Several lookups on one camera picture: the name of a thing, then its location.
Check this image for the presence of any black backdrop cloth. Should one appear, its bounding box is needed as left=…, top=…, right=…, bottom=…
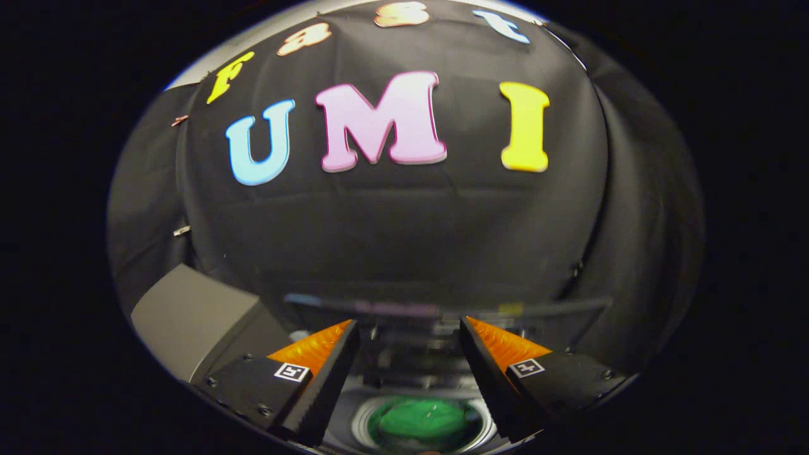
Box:
left=107, top=0, right=705, bottom=380

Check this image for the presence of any grey box stand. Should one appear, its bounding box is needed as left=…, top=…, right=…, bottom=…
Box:
left=131, top=264, right=293, bottom=384

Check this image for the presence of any dark washing machine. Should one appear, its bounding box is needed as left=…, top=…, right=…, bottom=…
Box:
left=284, top=293, right=614, bottom=455

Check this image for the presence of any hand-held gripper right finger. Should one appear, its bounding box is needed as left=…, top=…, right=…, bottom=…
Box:
left=458, top=316, right=633, bottom=443

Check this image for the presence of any green polo shirt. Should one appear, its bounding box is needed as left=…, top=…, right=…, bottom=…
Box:
left=368, top=396, right=485, bottom=451

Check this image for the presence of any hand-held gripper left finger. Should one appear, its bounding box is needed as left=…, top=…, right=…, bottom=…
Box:
left=201, top=319, right=361, bottom=446

